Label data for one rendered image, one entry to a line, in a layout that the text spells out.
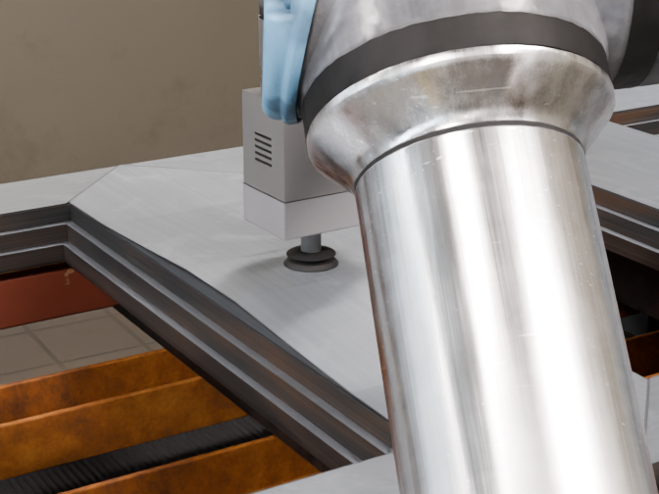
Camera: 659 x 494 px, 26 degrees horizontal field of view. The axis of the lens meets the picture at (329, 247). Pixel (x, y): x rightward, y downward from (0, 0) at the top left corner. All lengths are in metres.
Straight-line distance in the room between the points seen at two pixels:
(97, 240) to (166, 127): 2.32
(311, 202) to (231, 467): 0.24
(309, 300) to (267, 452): 0.18
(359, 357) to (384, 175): 0.48
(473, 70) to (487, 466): 0.13
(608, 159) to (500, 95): 0.98
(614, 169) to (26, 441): 0.62
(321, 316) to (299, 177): 0.11
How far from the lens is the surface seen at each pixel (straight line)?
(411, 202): 0.49
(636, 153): 1.50
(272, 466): 1.19
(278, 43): 0.52
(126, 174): 1.40
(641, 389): 0.95
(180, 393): 1.28
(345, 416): 0.93
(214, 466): 1.16
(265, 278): 1.09
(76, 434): 1.26
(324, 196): 1.07
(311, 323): 1.01
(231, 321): 1.05
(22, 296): 1.34
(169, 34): 3.54
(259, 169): 1.08
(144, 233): 1.22
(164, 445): 1.56
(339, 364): 0.96
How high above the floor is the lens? 1.26
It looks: 19 degrees down
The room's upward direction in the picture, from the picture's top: straight up
